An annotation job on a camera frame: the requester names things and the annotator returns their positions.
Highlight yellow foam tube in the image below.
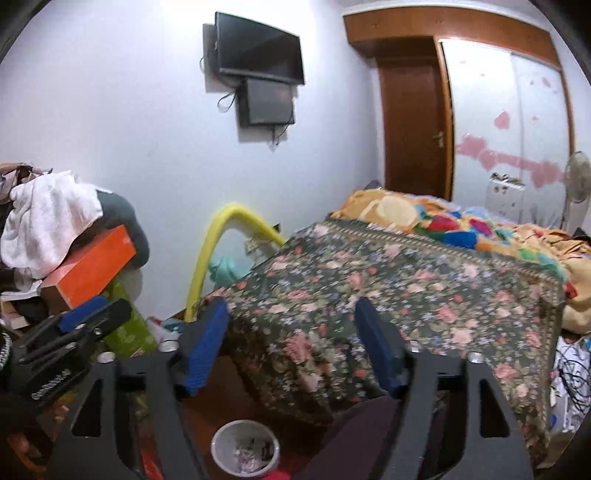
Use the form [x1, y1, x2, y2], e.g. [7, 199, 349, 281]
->
[184, 203, 288, 324]

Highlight dark grey cushion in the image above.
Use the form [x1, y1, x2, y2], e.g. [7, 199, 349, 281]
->
[74, 187, 151, 268]

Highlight white standing fan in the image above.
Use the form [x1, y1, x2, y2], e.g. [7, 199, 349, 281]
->
[564, 150, 591, 232]

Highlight orange box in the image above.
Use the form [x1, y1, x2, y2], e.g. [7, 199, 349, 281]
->
[41, 224, 138, 311]

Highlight white cloth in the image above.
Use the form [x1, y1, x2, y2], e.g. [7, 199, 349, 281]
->
[0, 171, 103, 280]

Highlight white wardrobe with pink marks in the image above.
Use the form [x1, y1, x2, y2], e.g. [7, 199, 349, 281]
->
[438, 39, 575, 227]

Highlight black cables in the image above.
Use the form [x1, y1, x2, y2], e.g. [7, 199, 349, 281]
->
[551, 337, 591, 416]

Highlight brown wooden door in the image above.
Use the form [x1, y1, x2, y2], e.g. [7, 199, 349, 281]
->
[376, 62, 455, 201]

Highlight brown patterned cloth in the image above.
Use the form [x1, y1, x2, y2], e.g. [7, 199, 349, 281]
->
[0, 161, 54, 204]

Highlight floral blanket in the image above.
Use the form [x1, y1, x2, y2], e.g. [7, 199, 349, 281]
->
[198, 219, 566, 467]

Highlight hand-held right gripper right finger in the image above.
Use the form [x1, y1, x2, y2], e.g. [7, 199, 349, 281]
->
[355, 296, 536, 480]

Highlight white socket box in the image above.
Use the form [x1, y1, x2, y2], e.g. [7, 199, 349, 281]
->
[485, 173, 527, 215]

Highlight colourful orange blanket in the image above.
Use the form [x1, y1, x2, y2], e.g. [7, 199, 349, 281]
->
[329, 187, 591, 337]

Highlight green box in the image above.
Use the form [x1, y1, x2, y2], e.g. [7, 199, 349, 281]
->
[99, 277, 160, 358]

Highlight dark purple cloth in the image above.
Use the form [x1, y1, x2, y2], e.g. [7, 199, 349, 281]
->
[291, 394, 407, 480]

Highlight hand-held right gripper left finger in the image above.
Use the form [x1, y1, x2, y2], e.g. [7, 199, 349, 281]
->
[44, 298, 232, 480]

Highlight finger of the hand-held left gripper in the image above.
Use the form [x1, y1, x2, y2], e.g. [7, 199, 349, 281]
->
[28, 295, 112, 342]
[21, 299, 133, 365]

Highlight white waste bin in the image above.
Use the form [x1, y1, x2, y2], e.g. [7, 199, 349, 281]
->
[211, 420, 281, 478]

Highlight black wall television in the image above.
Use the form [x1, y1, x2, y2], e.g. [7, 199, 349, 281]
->
[215, 11, 306, 86]

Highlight small black monitor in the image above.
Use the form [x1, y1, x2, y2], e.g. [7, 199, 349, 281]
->
[235, 78, 296, 129]

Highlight teal plastic object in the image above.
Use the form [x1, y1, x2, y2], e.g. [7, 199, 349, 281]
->
[208, 256, 243, 291]

